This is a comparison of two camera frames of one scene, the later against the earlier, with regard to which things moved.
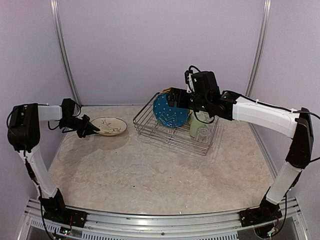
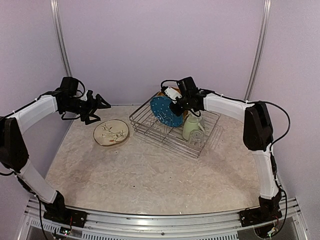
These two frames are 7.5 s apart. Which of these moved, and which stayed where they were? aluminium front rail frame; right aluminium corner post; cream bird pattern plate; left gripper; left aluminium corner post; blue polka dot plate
Moved: cream bird pattern plate; left gripper
Stayed: right aluminium corner post; left aluminium corner post; aluminium front rail frame; blue polka dot plate
